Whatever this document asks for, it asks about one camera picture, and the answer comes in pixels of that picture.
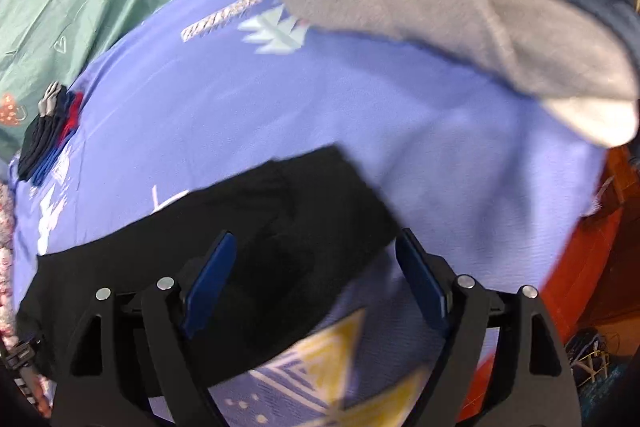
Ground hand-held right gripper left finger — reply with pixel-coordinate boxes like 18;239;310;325
52;231;237;427

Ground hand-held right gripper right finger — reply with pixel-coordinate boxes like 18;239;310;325
395;228;582;427

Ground black pants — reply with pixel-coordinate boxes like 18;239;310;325
15;146;402;383

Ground pink patterned cloth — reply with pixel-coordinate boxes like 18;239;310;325
0;184;19;348

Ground orange wooden furniture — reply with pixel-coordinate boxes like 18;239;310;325
475;146;640;410

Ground blue folded cloth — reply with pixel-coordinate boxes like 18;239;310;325
32;132;73;186

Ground purple printed blanket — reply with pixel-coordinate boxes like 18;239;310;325
10;0;608;427

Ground dark navy folded cloth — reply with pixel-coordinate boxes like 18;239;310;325
17;89;76;180

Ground red folded cloth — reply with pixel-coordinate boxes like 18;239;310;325
62;92;85;134

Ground white cloth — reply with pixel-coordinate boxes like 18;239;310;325
542;94;640;148

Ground grey folded cloth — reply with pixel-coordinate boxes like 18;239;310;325
37;82;67;118

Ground grey garment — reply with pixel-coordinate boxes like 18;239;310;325
272;0;638;108

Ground green printed bed sheet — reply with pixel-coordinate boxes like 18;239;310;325
0;0;303;160

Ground tangle of cables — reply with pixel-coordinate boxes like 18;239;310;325
564;327;617;384

